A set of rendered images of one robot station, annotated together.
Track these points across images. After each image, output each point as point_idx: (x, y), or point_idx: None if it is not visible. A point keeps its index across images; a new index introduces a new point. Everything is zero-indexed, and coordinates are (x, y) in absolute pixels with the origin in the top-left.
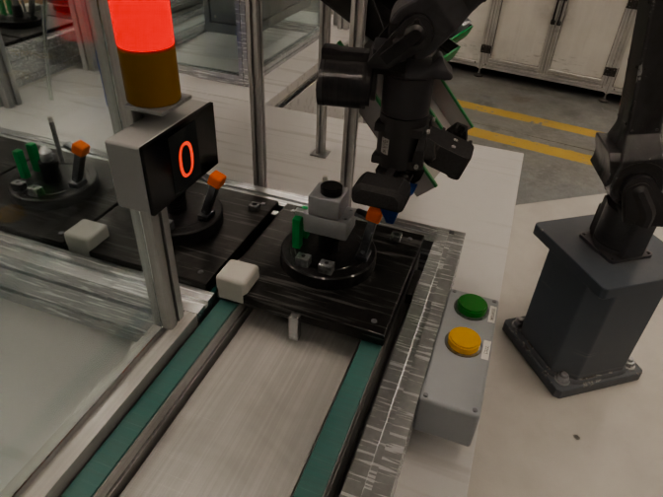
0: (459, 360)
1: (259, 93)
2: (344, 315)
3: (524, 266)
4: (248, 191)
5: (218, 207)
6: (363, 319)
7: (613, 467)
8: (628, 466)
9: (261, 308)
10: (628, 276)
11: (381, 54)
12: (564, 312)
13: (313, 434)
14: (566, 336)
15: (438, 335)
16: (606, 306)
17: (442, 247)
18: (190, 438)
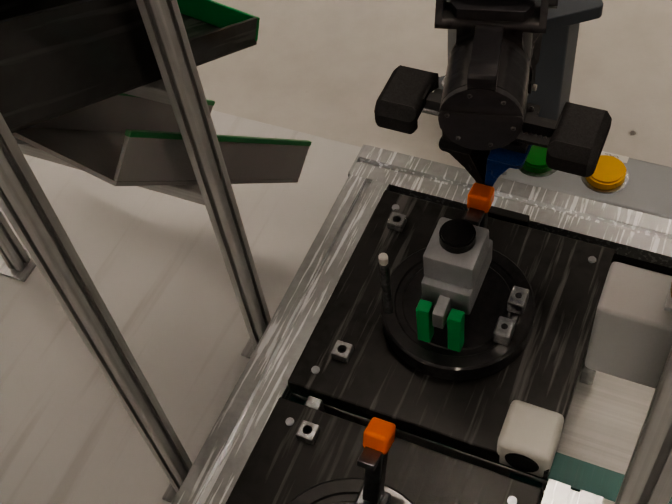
0: (634, 183)
1: (125, 341)
2: (585, 293)
3: (339, 120)
4: (217, 464)
5: (338, 485)
6: (591, 271)
7: (665, 114)
8: (661, 102)
9: (569, 407)
10: None
11: (557, 2)
12: (550, 70)
13: None
14: (562, 85)
15: (594, 198)
16: (578, 23)
17: (401, 175)
18: None
